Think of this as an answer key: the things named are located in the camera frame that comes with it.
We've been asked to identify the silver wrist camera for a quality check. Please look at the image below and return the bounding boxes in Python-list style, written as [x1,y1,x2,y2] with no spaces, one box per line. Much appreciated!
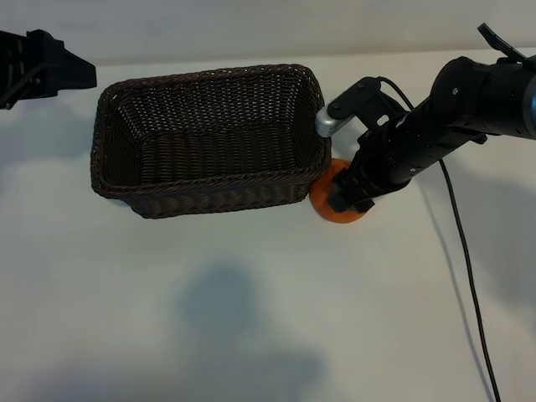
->
[315,106,352,138]

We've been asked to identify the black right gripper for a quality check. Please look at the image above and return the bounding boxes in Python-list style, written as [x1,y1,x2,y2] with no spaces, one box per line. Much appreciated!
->
[330,115,420,214]

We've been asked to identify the black camera bracket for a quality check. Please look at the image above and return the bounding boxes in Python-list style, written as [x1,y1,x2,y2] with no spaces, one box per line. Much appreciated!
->
[327,76,405,131]

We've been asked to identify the orange fruit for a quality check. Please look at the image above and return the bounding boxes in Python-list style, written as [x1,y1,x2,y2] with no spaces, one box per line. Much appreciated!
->
[309,158,366,225]

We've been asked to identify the dark brown wicker basket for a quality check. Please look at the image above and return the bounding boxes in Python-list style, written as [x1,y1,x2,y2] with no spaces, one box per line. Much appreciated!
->
[90,63,334,220]

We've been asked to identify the black cable strap loop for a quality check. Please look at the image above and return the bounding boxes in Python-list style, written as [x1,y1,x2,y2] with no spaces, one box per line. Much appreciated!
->
[477,23,528,64]

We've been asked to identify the thin black camera cable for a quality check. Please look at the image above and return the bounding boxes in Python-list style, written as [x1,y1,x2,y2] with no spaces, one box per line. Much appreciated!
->
[376,76,503,402]

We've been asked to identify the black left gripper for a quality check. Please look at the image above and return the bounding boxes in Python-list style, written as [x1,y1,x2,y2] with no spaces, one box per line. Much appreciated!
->
[0,29,97,111]

